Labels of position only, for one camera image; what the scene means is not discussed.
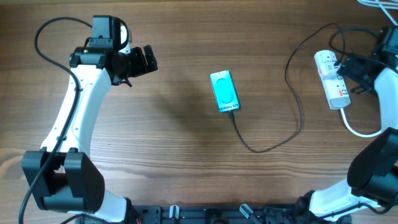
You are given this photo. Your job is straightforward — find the white power strip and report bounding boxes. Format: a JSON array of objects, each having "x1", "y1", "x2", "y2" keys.
[{"x1": 314, "y1": 50, "x2": 351, "y2": 110}]

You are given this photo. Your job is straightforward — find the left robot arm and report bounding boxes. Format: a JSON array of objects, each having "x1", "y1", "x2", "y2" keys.
[{"x1": 21, "y1": 16, "x2": 158, "y2": 223}]

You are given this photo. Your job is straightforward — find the white charger plug adapter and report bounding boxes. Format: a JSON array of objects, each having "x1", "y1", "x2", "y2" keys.
[{"x1": 318, "y1": 62, "x2": 340, "y2": 80}]

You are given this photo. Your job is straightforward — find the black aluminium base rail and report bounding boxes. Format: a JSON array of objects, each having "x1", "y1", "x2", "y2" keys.
[{"x1": 75, "y1": 203, "x2": 352, "y2": 224}]

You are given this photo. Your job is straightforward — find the black USB charging cable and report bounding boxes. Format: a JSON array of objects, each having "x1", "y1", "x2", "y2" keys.
[{"x1": 228, "y1": 22, "x2": 346, "y2": 154}]

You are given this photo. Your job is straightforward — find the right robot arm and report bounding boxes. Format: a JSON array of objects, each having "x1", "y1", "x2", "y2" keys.
[{"x1": 292, "y1": 26, "x2": 397, "y2": 223}]

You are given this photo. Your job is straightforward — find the teal screen Galaxy smartphone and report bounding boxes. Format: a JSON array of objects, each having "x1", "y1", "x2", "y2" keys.
[{"x1": 210, "y1": 70, "x2": 240, "y2": 113}]

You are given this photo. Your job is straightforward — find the white cables at corner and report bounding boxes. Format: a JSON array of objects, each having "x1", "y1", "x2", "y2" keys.
[{"x1": 356, "y1": 0, "x2": 398, "y2": 29}]

